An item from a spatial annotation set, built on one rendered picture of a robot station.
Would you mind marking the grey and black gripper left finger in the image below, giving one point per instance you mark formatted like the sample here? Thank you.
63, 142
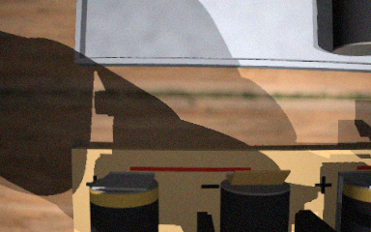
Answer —
204, 222

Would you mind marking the pale yellow flat board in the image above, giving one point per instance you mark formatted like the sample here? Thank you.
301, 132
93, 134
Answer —
189, 179

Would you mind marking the black battery with gold end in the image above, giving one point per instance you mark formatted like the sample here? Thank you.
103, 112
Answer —
356, 207
254, 208
351, 27
124, 210

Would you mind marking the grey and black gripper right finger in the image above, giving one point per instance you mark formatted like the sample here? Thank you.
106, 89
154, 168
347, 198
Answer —
307, 221

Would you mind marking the white shallow tray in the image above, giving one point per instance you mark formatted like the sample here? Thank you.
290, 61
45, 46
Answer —
242, 34

